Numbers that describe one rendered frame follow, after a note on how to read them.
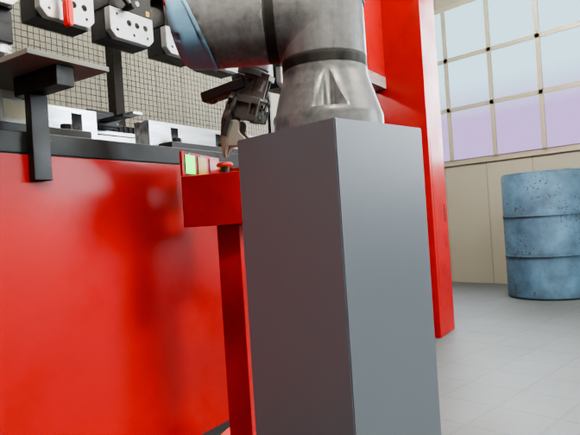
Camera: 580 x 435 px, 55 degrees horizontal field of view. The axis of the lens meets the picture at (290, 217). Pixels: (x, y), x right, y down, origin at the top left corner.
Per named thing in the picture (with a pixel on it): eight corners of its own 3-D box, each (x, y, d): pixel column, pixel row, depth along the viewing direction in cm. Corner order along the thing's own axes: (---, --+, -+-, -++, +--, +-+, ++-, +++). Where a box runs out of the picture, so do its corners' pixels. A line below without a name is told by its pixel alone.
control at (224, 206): (246, 223, 125) (241, 143, 125) (184, 227, 130) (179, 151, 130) (277, 221, 144) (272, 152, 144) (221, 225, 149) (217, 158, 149)
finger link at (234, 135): (237, 161, 128) (248, 122, 127) (215, 154, 129) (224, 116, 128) (242, 162, 131) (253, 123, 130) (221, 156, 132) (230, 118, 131)
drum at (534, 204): (607, 291, 402) (598, 167, 402) (578, 303, 362) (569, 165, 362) (526, 287, 444) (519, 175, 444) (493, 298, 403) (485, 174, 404)
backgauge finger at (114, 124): (122, 116, 156) (120, 97, 156) (65, 129, 170) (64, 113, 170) (154, 121, 166) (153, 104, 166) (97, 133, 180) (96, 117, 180)
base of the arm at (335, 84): (406, 129, 76) (401, 56, 76) (333, 119, 65) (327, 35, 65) (324, 144, 86) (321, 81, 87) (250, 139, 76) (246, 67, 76)
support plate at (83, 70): (27, 53, 99) (27, 47, 99) (-48, 80, 113) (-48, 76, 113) (109, 72, 114) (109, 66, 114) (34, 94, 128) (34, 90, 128)
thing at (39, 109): (62, 175, 106) (55, 63, 106) (19, 182, 114) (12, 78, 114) (80, 175, 109) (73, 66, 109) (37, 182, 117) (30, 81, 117)
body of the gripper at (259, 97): (253, 123, 125) (267, 71, 124) (220, 115, 128) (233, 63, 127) (265, 128, 133) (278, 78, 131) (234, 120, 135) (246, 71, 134)
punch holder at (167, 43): (167, 51, 161) (163, -5, 161) (147, 58, 166) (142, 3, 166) (201, 62, 174) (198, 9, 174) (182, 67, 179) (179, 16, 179)
